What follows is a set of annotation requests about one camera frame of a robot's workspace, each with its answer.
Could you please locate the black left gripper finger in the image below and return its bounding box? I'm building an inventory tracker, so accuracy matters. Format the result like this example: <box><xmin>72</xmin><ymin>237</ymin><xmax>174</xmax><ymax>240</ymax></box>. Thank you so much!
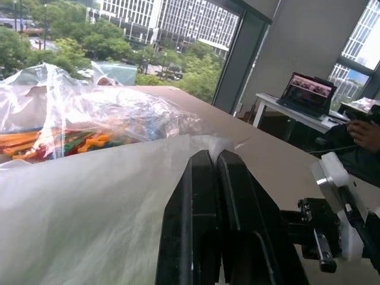
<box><xmin>313</xmin><ymin>229</ymin><xmax>338</xmax><ymax>274</ymax></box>
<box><xmin>217</xmin><ymin>149</ymin><xmax>310</xmax><ymax>285</ymax></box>
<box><xmin>154</xmin><ymin>150</ymin><xmax>223</xmax><ymax>285</ymax></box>

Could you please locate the white translucent drawstring bag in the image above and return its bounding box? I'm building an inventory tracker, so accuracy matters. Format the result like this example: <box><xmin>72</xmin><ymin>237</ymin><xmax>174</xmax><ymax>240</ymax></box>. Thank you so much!
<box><xmin>0</xmin><ymin>133</ymin><xmax>249</xmax><ymax>285</ymax></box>

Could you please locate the clear crinkled plastic bag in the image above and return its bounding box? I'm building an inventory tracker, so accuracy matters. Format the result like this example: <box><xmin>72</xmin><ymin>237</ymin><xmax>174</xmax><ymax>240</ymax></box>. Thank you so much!
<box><xmin>0</xmin><ymin>61</ymin><xmax>203</xmax><ymax>167</ymax></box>

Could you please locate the bystander's hand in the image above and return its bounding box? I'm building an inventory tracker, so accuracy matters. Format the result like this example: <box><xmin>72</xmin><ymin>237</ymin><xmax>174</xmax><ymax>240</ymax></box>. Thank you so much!
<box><xmin>346</xmin><ymin>119</ymin><xmax>380</xmax><ymax>154</ymax></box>

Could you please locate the bystander's dark clothed body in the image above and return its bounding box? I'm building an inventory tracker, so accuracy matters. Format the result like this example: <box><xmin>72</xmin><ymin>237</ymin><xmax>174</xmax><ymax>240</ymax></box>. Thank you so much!
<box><xmin>307</xmin><ymin>123</ymin><xmax>380</xmax><ymax>186</ymax></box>

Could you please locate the white desk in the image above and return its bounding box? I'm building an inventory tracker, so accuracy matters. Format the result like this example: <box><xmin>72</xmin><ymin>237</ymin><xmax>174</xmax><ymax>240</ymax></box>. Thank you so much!
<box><xmin>254</xmin><ymin>93</ymin><xmax>352</xmax><ymax>144</ymax></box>

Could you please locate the black device with shiny top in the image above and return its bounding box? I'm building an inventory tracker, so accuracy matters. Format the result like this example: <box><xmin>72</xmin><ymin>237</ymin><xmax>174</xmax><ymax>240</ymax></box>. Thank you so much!
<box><xmin>340</xmin><ymin>97</ymin><xmax>380</xmax><ymax>123</ymax></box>

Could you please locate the open black laptop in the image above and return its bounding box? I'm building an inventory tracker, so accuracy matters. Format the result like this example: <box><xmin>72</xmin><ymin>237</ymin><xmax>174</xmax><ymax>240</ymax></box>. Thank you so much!
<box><xmin>275</xmin><ymin>71</ymin><xmax>338</xmax><ymax>120</ymax></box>

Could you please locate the orange plastic toy piece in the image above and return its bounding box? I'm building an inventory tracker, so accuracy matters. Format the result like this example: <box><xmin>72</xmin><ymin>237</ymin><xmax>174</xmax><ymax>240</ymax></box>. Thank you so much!
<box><xmin>77</xmin><ymin>133</ymin><xmax>113</xmax><ymax>154</ymax></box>

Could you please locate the green plastic toy piece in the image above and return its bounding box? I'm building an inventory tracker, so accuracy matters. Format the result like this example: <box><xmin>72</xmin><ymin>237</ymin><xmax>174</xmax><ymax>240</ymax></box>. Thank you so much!
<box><xmin>64</xmin><ymin>139</ymin><xmax>90</xmax><ymax>156</ymax></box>

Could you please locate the clear greenish plastic sheet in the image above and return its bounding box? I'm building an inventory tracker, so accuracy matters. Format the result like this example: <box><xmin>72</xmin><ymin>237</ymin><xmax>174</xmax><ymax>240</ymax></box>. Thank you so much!
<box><xmin>90</xmin><ymin>61</ymin><xmax>138</xmax><ymax>87</ymax></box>

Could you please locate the orange plastic toy stick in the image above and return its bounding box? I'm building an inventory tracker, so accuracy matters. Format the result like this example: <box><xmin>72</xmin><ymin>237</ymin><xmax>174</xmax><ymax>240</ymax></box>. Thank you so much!
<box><xmin>0</xmin><ymin>130</ymin><xmax>42</xmax><ymax>150</ymax></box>

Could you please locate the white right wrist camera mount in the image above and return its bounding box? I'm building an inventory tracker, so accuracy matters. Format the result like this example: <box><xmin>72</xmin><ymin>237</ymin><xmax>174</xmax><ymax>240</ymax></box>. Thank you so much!
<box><xmin>309</xmin><ymin>151</ymin><xmax>380</xmax><ymax>262</ymax></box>

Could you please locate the dark window frame post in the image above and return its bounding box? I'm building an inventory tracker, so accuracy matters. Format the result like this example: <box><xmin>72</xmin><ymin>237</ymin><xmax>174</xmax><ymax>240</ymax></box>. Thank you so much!
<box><xmin>211</xmin><ymin>8</ymin><xmax>273</xmax><ymax>115</ymax></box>

